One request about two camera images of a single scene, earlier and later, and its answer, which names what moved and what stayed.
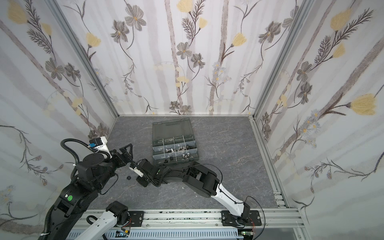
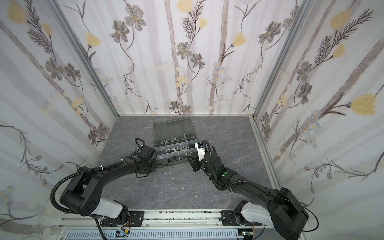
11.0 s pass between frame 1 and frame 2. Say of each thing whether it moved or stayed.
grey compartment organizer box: stayed
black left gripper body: moved
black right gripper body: moved
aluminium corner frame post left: stayed
